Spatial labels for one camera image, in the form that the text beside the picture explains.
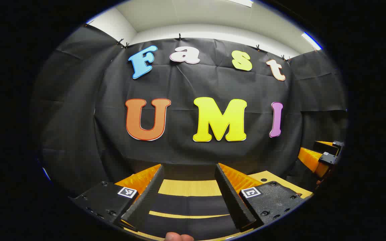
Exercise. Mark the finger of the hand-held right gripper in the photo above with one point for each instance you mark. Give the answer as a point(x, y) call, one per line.
point(310, 159)
point(325, 147)

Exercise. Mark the dark grey jeans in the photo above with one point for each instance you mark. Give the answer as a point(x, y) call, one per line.
point(189, 204)

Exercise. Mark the row of black cloth clips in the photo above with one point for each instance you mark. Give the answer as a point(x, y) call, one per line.
point(180, 36)

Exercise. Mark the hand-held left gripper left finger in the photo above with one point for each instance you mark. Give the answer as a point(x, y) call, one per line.
point(146, 201)

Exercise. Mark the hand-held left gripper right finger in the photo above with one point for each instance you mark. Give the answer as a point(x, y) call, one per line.
point(233, 201)

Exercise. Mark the long ceiling light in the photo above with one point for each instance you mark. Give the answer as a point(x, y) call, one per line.
point(311, 41)
point(241, 2)

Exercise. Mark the black backdrop cloth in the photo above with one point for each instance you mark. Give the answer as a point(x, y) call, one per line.
point(213, 87)

